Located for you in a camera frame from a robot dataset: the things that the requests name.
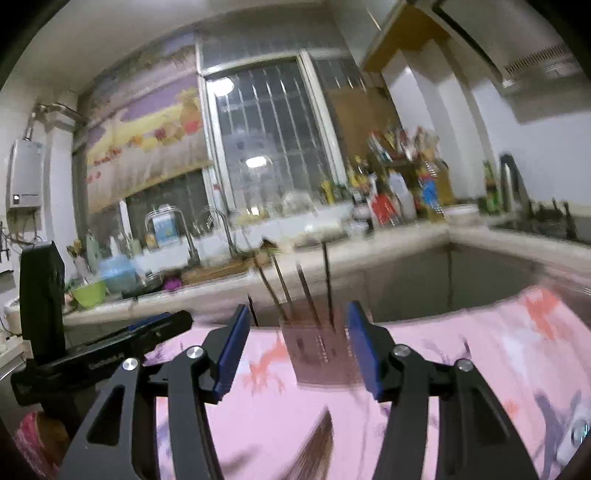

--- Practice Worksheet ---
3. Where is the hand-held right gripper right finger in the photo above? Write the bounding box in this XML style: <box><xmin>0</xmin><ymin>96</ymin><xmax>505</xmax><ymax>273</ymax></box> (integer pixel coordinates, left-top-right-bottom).
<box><xmin>347</xmin><ymin>301</ymin><xmax>539</xmax><ymax>480</ymax></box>

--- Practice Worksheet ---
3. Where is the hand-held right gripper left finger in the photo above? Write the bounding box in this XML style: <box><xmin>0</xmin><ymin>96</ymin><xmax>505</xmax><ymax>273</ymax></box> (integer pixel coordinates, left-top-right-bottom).
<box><xmin>55</xmin><ymin>304</ymin><xmax>252</xmax><ymax>480</ymax></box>

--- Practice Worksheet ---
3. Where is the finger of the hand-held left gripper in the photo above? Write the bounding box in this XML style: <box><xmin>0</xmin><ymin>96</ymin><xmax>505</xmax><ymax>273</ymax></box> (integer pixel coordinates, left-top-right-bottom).
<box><xmin>124</xmin><ymin>310</ymin><xmax>194</xmax><ymax>346</ymax></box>

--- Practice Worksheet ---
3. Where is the dark translucent utensil holder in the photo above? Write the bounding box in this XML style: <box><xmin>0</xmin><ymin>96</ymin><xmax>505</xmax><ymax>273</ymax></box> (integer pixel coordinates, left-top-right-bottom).
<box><xmin>281</xmin><ymin>319</ymin><xmax>371</xmax><ymax>387</ymax></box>

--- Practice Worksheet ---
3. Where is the person's left forearm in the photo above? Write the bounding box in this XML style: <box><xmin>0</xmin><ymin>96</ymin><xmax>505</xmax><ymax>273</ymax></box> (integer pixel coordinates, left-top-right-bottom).
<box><xmin>14</xmin><ymin>410</ymin><xmax>70</xmax><ymax>480</ymax></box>

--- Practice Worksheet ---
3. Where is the white rice cooker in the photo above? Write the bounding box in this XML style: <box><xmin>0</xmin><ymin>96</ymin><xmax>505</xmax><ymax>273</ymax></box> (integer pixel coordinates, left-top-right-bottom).
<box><xmin>1</xmin><ymin>296</ymin><xmax>24</xmax><ymax>336</ymax></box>

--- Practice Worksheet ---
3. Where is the green plastic bowl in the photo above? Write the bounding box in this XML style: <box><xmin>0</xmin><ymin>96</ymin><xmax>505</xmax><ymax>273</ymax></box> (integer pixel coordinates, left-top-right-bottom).
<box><xmin>69</xmin><ymin>280</ymin><xmax>108</xmax><ymax>310</ymax></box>

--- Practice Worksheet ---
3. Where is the blue plastic container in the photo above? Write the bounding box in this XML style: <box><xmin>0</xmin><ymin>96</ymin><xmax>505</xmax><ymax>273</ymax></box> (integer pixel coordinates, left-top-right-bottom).
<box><xmin>99</xmin><ymin>255</ymin><xmax>140</xmax><ymax>294</ymax></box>

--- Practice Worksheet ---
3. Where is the long dark utensil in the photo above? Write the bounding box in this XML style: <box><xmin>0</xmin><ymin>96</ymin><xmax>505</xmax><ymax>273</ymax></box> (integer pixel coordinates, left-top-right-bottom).
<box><xmin>250</xmin><ymin>256</ymin><xmax>289</xmax><ymax>324</ymax></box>
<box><xmin>322</xmin><ymin>241</ymin><xmax>336</xmax><ymax>330</ymax></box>
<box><xmin>294</xmin><ymin>264</ymin><xmax>321</xmax><ymax>326</ymax></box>
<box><xmin>261</xmin><ymin>237</ymin><xmax>298</xmax><ymax>324</ymax></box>

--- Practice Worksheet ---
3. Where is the wooden cutting board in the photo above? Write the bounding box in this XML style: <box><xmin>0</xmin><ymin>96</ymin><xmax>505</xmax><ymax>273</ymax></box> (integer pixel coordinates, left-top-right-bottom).
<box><xmin>181</xmin><ymin>257</ymin><xmax>260</xmax><ymax>285</ymax></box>

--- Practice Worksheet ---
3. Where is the tall arched metal faucet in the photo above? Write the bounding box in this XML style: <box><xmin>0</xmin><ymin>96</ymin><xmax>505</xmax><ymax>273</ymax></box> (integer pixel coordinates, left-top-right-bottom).
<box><xmin>144</xmin><ymin>207</ymin><xmax>202</xmax><ymax>269</ymax></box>

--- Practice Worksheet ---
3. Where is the brown utensil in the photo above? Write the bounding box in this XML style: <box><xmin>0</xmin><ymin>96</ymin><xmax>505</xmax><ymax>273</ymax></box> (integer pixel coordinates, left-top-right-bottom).
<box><xmin>277</xmin><ymin>408</ymin><xmax>334</xmax><ymax>480</ymax></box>

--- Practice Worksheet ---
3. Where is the pink printed tablecloth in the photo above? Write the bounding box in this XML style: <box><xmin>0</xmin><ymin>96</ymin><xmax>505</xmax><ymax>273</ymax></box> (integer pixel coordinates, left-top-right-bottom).
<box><xmin>143</xmin><ymin>282</ymin><xmax>591</xmax><ymax>480</ymax></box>

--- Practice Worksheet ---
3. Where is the curved metal faucet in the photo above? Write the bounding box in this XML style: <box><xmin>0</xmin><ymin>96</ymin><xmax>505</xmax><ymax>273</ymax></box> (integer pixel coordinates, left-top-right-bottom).
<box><xmin>209</xmin><ymin>208</ymin><xmax>239</xmax><ymax>258</ymax></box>

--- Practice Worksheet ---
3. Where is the red packet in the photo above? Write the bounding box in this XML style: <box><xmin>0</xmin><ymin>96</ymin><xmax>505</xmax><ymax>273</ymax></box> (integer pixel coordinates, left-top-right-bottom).
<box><xmin>370</xmin><ymin>193</ymin><xmax>396</xmax><ymax>228</ymax></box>

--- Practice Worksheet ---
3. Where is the white plastic bottle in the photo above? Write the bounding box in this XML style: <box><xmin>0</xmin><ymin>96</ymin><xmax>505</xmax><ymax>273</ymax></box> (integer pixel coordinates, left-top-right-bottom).
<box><xmin>387</xmin><ymin>170</ymin><xmax>417</xmax><ymax>225</ymax></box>

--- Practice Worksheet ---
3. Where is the white bowl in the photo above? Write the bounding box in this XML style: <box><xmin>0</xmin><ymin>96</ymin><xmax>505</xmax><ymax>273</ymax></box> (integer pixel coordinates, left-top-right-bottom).
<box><xmin>442</xmin><ymin>204</ymin><xmax>482</xmax><ymax>227</ymax></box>

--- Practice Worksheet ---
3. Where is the blue and red bottle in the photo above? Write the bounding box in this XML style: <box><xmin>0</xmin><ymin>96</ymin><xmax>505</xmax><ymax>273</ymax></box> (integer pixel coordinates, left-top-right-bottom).
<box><xmin>417</xmin><ymin>164</ymin><xmax>443</xmax><ymax>219</ymax></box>

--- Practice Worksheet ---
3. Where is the metal exhaust pipe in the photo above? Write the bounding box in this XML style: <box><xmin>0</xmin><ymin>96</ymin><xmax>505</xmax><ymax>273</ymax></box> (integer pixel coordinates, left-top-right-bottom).
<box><xmin>24</xmin><ymin>102</ymin><xmax>88</xmax><ymax>140</ymax></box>

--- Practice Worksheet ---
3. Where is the printed window blind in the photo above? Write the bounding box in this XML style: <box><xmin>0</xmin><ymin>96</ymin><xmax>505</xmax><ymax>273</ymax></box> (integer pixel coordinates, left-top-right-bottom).
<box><xmin>84</xmin><ymin>76</ymin><xmax>214</xmax><ymax>214</ymax></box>

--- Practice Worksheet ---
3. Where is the green bottle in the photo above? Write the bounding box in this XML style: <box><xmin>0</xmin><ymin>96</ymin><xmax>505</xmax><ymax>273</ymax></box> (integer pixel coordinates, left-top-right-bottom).
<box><xmin>481</xmin><ymin>161</ymin><xmax>502</xmax><ymax>216</ymax></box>

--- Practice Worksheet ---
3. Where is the shelf of colourful packets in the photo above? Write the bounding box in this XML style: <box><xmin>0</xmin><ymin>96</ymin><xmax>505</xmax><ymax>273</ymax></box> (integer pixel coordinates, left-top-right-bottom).
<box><xmin>366</xmin><ymin>126</ymin><xmax>445</xmax><ymax>163</ymax></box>

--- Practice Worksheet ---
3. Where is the barred window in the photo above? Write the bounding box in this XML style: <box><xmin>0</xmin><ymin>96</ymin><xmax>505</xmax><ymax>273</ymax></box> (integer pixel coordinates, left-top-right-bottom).
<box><xmin>202</xmin><ymin>53</ymin><xmax>348</xmax><ymax>217</ymax></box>

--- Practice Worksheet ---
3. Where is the silver metal utensil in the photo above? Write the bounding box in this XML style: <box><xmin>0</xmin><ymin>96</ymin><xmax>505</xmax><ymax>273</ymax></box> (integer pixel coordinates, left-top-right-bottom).
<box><xmin>551</xmin><ymin>413</ymin><xmax>591</xmax><ymax>468</ymax></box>

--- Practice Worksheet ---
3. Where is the gas stove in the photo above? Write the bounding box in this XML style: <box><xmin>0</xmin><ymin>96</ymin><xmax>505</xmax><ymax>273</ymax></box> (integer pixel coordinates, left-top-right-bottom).
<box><xmin>501</xmin><ymin>198</ymin><xmax>583</xmax><ymax>243</ymax></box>

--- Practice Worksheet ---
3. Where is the range hood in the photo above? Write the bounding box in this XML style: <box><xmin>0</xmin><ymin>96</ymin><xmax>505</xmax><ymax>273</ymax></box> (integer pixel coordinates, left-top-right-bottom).
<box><xmin>431</xmin><ymin>0</ymin><xmax>591</xmax><ymax>95</ymax></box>

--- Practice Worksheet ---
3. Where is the white wall water heater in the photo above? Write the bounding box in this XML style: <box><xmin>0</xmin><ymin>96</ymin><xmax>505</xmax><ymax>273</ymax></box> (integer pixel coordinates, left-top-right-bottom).
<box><xmin>6</xmin><ymin>138</ymin><xmax>45</xmax><ymax>209</ymax></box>

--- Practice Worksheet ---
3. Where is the wooden wall cabinet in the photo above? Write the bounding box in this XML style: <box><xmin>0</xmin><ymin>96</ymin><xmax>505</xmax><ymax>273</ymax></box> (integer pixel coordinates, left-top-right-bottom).
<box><xmin>359</xmin><ymin>0</ymin><xmax>462</xmax><ymax>73</ymax></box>

